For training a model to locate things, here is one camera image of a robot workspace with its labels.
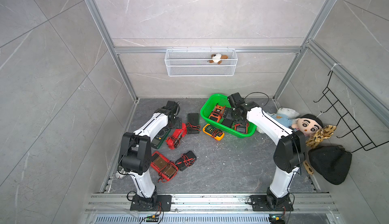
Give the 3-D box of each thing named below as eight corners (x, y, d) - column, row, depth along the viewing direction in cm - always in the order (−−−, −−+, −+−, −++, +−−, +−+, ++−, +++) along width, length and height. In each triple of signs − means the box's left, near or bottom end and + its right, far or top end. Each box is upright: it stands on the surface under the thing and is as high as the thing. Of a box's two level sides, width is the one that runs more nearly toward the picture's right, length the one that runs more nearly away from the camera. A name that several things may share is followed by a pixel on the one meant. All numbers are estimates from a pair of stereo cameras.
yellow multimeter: (202, 131, 102) (202, 128, 99) (206, 125, 105) (207, 122, 102) (219, 142, 97) (220, 139, 93) (224, 136, 100) (225, 133, 96)
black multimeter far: (186, 134, 101) (185, 131, 98) (187, 115, 111) (186, 112, 108) (201, 134, 101) (201, 131, 98) (200, 115, 111) (201, 112, 108)
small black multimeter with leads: (180, 172, 85) (179, 169, 81) (174, 162, 89) (173, 159, 85) (197, 161, 90) (197, 158, 86) (191, 152, 93) (190, 148, 89)
